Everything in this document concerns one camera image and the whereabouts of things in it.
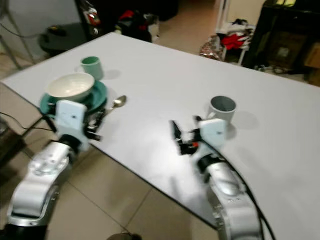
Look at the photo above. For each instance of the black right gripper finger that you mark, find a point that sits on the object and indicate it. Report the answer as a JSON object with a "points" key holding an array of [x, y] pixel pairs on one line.
{"points": [[198, 125], [177, 132]]}

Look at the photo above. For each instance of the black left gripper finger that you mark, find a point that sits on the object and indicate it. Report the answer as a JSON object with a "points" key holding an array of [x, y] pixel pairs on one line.
{"points": [[103, 116]]}

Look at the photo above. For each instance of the silver metal spoon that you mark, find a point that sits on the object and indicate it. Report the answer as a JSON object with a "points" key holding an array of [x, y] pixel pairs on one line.
{"points": [[118, 102]]}

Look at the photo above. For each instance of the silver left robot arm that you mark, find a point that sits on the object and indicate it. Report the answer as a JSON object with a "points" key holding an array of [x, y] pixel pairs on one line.
{"points": [[37, 175]]}

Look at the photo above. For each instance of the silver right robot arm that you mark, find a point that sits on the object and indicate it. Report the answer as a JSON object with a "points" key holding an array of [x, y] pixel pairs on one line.
{"points": [[230, 195]]}

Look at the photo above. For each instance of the teal plate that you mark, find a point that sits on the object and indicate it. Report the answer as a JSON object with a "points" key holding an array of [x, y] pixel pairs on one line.
{"points": [[100, 97]]}

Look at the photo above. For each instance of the grey mug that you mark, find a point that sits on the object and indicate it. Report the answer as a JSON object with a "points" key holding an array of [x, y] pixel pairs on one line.
{"points": [[222, 110]]}

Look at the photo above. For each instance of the white ceramic bowl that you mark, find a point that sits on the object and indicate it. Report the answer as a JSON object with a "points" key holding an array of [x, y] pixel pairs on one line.
{"points": [[69, 86]]}

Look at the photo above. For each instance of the green mug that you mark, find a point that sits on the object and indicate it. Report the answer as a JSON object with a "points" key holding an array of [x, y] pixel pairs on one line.
{"points": [[93, 67]]}

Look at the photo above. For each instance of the black table leg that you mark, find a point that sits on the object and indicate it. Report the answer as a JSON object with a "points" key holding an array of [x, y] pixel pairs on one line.
{"points": [[37, 127]]}

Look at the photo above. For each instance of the dark chair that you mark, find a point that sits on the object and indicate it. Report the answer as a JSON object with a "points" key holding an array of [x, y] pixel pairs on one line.
{"points": [[9, 145]]}

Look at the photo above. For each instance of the black round side table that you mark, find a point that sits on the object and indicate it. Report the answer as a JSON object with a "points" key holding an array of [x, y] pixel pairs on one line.
{"points": [[62, 39]]}

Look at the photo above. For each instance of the red and white clothes pile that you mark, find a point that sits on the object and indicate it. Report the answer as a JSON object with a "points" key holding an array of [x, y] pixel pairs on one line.
{"points": [[232, 40]]}

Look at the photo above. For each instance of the black and red backpack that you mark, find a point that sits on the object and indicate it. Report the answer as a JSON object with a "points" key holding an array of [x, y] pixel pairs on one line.
{"points": [[136, 24]]}

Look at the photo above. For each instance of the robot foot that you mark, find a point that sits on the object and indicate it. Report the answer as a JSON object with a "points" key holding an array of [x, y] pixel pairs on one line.
{"points": [[122, 236]]}

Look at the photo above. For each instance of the black cabinet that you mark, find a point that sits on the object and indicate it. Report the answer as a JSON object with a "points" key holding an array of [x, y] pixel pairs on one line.
{"points": [[282, 35]]}

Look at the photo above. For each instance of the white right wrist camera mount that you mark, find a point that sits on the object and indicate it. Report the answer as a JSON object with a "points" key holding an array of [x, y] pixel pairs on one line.
{"points": [[213, 131]]}

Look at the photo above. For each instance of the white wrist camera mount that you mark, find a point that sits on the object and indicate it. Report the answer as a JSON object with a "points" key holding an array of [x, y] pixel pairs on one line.
{"points": [[213, 131], [70, 117]]}

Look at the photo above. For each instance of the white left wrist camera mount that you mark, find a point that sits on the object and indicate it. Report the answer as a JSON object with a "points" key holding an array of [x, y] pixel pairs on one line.
{"points": [[70, 117]]}

